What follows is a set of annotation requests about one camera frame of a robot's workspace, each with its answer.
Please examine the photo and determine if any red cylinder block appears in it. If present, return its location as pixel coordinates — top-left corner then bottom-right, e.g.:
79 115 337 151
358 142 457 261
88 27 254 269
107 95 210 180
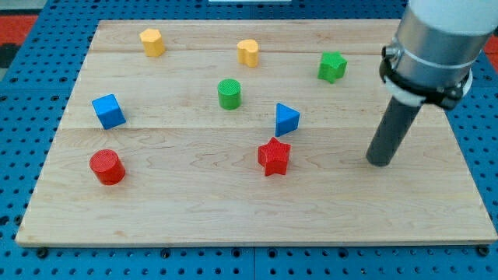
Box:
89 149 126 185

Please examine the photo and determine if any light wooden board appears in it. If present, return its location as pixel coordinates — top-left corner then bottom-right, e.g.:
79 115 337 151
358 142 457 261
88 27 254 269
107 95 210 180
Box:
16 19 497 247

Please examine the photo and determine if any yellow heart block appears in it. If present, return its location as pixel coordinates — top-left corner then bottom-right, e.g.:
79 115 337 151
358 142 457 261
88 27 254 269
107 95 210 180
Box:
237 39 259 68

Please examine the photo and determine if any black clamp ring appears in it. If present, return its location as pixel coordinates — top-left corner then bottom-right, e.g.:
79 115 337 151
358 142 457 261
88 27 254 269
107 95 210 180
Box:
379 45 472 111

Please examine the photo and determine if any yellow hexagon block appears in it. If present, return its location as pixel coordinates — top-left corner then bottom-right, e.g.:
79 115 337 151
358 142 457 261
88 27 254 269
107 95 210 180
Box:
139 29 166 57

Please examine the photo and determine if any red star block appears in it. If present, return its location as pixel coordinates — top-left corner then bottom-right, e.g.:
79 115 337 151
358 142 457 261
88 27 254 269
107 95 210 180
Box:
258 137 291 176

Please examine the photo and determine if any blue triangle block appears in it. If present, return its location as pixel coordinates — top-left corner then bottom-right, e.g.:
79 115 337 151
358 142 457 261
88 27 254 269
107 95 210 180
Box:
275 103 300 137

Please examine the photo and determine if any green cylinder block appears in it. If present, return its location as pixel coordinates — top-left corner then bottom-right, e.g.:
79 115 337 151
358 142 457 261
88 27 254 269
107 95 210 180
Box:
217 79 242 110

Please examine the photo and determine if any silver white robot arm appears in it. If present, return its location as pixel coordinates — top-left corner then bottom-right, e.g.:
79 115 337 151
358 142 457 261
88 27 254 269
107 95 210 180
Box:
380 0 497 110

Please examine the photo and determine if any dark grey cylindrical pointer rod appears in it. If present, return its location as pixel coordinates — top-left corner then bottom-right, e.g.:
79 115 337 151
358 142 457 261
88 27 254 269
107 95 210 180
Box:
366 97 420 167

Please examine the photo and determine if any green star block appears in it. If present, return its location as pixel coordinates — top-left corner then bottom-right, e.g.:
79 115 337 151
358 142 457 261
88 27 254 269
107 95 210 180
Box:
317 51 348 84

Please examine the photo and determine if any blue cube block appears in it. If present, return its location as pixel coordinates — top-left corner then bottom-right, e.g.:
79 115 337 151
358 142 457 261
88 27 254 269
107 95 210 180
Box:
92 94 126 130

